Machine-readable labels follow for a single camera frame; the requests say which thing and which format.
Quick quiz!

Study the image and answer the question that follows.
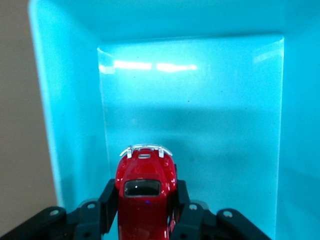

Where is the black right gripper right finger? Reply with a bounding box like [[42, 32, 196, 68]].
[[169, 178, 274, 240]]

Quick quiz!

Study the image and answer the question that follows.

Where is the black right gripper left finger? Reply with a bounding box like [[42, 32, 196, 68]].
[[0, 178, 119, 240]]

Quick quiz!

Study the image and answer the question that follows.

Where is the red beetle toy car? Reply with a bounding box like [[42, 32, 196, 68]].
[[115, 143, 179, 240]]

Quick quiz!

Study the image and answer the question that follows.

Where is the blue plastic box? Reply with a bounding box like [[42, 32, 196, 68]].
[[26, 0, 320, 240]]

